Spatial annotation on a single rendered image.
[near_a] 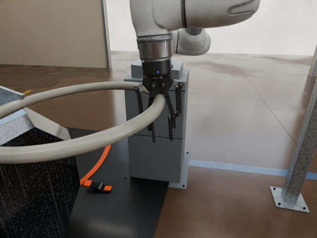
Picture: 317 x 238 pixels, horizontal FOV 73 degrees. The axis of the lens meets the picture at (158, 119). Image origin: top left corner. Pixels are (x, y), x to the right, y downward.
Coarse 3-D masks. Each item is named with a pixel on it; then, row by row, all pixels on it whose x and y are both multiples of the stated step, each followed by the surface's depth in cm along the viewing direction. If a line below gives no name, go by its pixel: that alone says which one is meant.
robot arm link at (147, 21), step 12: (132, 0) 48; (144, 0) 46; (156, 0) 46; (168, 0) 45; (180, 0) 45; (132, 12) 49; (144, 12) 47; (156, 12) 47; (168, 12) 46; (180, 12) 46; (144, 24) 48; (156, 24) 48; (168, 24) 48; (180, 24) 49
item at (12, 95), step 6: (0, 90) 68; (6, 90) 67; (12, 90) 68; (0, 96) 69; (6, 96) 68; (12, 96) 68; (18, 96) 67; (24, 96) 68; (0, 102) 68; (6, 102) 69
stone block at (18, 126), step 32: (0, 128) 79; (32, 128) 88; (64, 128) 117; (64, 160) 109; (0, 192) 78; (32, 192) 92; (64, 192) 112; (0, 224) 80; (32, 224) 94; (64, 224) 116
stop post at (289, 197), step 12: (312, 96) 122; (312, 108) 121; (312, 120) 122; (300, 132) 132; (312, 132) 125; (300, 144) 131; (312, 144) 128; (300, 156) 132; (312, 156) 130; (300, 168) 135; (288, 180) 143; (300, 180) 139; (276, 192) 156; (288, 192) 144; (276, 204) 145; (288, 204) 145; (300, 204) 145
